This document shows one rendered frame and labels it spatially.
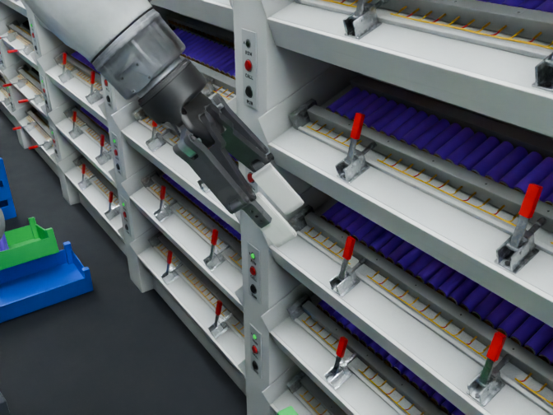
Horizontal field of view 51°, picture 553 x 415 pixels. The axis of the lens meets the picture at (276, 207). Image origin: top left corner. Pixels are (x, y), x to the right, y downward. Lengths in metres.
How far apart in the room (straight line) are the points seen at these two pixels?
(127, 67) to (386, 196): 0.37
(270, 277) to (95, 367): 0.70
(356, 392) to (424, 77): 0.57
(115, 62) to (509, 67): 0.40
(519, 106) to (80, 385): 1.28
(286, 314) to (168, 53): 0.67
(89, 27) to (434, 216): 0.45
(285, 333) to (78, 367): 0.69
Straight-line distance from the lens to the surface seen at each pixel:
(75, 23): 0.63
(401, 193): 0.78
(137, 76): 0.63
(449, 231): 0.72
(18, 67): 2.97
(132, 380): 1.59
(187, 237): 1.44
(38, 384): 1.65
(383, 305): 0.90
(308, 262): 0.99
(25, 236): 2.25
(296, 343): 1.13
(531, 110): 0.61
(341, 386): 1.05
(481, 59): 0.66
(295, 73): 0.95
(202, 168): 0.63
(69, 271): 2.03
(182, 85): 0.64
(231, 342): 1.42
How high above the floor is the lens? 1.09
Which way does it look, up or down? 28 degrees down
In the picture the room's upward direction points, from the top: straight up
